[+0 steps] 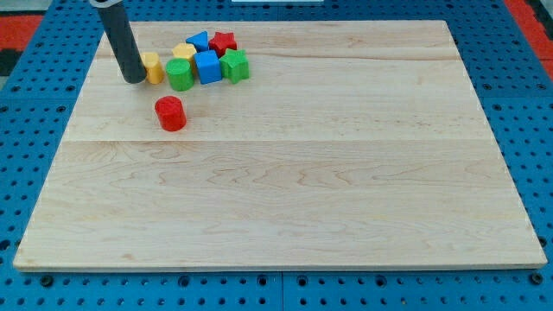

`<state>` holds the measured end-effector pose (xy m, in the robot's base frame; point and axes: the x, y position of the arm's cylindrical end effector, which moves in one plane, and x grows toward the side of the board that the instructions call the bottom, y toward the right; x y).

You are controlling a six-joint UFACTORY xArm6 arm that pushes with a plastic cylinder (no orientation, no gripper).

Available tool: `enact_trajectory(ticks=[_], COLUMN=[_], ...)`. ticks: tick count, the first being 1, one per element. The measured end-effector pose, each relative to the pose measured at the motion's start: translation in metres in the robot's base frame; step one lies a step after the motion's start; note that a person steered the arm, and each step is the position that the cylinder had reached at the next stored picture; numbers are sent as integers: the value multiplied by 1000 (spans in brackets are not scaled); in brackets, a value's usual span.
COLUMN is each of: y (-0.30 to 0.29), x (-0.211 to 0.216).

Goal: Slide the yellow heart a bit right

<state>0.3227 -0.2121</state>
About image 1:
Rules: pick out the yellow heart block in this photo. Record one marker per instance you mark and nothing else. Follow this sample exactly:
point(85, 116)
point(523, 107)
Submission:
point(153, 66)

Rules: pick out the light wooden board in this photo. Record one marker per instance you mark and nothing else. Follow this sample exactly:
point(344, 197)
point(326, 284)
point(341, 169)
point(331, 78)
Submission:
point(352, 146)

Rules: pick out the green star block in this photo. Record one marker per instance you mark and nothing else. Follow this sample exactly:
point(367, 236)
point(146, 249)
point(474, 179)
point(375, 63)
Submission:
point(234, 65)

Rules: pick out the blue cube block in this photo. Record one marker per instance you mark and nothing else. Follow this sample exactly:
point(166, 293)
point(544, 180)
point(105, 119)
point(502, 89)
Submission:
point(208, 67)

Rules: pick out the red cylinder block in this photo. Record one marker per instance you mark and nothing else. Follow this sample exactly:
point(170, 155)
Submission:
point(170, 113)

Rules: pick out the green cylinder block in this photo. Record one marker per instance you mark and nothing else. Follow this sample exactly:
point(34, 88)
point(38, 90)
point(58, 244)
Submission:
point(180, 74)

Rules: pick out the red star block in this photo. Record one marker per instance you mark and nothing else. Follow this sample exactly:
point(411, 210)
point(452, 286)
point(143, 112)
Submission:
point(221, 42)

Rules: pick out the blue triangle block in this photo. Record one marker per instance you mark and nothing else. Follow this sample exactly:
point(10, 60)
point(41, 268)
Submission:
point(199, 41)

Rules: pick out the yellow hexagon block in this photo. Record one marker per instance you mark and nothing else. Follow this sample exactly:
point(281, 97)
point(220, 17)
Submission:
point(184, 51)

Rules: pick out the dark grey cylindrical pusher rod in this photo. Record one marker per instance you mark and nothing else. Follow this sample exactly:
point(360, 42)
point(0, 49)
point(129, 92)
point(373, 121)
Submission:
point(117, 27)

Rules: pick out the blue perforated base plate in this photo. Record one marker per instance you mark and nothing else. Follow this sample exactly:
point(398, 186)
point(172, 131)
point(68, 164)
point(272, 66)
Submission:
point(38, 99)

